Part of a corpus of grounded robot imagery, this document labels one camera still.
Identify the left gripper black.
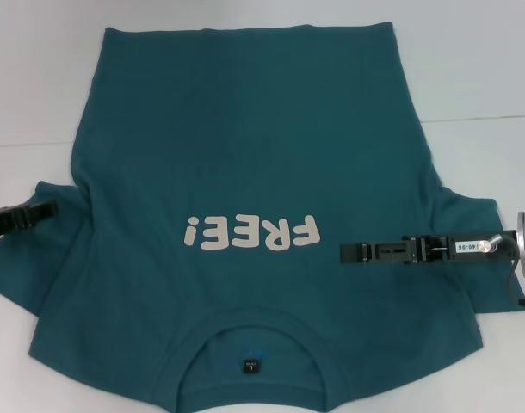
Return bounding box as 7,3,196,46
0,200,59,237

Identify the dark right gripper cable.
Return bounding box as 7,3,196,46
502,244,525,309

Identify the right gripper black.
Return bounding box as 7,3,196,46
339,231,521,266

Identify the teal t-shirt with FREE! print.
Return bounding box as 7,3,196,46
0,22,525,413

